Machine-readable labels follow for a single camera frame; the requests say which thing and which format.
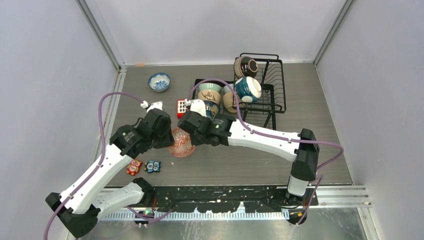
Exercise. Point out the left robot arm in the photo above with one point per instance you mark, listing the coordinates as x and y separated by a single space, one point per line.
80 206

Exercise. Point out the red owl toy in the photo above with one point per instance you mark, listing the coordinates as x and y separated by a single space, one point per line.
134 167

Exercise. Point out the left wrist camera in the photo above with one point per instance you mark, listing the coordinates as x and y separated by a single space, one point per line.
148 107

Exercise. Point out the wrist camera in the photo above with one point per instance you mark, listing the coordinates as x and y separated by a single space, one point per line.
197 106
148 107

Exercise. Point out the teal white dotted bowl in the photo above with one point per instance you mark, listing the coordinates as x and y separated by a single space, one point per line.
248 89

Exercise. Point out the dark blue glazed bowl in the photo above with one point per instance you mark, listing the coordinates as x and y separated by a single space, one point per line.
211 109

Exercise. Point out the black wire dish rack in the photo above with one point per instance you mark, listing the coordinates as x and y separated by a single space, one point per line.
273 99

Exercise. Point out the light teal ribbed bowl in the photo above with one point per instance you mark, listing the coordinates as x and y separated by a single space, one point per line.
228 88

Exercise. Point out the white blue floral bowl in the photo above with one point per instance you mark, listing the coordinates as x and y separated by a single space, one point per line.
159 82

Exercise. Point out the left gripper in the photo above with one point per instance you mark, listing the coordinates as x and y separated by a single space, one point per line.
169 140

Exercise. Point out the blue owl toy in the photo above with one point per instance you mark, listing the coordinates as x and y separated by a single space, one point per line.
152 166

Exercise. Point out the beige bowl with bird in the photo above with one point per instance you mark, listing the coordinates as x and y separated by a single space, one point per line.
209 95

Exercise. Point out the beige plain bowl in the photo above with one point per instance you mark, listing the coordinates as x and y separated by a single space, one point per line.
229 102

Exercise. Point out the blue zigzag pattern bowl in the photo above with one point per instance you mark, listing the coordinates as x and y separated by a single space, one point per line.
182 146

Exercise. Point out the brown striped bowl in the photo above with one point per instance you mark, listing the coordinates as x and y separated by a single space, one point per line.
245 66

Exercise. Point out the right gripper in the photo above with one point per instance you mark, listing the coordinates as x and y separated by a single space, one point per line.
196 141

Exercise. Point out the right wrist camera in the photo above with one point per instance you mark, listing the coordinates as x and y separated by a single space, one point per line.
197 106

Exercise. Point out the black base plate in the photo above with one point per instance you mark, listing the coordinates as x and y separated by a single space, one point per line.
226 199

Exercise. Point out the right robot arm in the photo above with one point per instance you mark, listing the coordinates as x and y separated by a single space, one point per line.
297 148

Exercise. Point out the red white toy block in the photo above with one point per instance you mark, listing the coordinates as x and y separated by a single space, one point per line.
181 108

